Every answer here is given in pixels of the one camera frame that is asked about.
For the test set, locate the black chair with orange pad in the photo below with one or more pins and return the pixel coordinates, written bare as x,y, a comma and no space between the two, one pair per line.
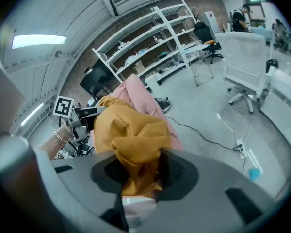
203,34

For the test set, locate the orange cushion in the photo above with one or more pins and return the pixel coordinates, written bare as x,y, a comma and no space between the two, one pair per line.
131,130

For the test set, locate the round ceiling sensor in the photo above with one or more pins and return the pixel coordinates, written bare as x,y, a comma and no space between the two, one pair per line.
58,53

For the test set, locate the black round stool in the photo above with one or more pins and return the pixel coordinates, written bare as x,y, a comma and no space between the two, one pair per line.
272,64

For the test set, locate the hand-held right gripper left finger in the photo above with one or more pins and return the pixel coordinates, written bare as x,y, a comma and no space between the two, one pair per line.
87,190

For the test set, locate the black television screen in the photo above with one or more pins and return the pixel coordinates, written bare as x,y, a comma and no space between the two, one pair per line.
97,79

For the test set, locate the teal cloth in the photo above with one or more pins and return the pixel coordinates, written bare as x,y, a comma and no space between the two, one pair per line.
254,174

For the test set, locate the round white side table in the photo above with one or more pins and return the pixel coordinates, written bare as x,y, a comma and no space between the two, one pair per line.
194,48

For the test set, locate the pink padded armchair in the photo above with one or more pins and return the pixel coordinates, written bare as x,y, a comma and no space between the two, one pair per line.
140,93

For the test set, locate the open cardboard box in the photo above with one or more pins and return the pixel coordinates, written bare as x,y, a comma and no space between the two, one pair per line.
138,67

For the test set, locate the white cabinet with red mark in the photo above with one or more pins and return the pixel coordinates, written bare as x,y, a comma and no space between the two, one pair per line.
212,22

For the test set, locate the white mesh office chair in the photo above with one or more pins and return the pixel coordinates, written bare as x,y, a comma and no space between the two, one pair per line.
242,57

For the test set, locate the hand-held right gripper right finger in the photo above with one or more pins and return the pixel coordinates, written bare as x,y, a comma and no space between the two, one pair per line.
208,203

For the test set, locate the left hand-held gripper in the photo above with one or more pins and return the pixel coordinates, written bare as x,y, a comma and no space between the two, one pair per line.
63,107

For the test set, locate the white power strip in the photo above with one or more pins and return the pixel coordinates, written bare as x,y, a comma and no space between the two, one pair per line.
240,147

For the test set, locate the white shelving unit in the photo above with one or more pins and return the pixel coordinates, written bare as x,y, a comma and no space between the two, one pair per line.
145,47

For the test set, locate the tall white bin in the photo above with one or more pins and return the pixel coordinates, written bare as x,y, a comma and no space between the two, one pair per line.
152,84

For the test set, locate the clear plastic bottle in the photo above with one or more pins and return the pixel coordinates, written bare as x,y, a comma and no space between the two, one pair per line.
155,39

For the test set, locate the black tagged device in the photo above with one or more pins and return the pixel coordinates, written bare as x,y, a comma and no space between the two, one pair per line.
163,104

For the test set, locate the person's left forearm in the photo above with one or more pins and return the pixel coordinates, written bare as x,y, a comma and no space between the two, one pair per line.
51,147

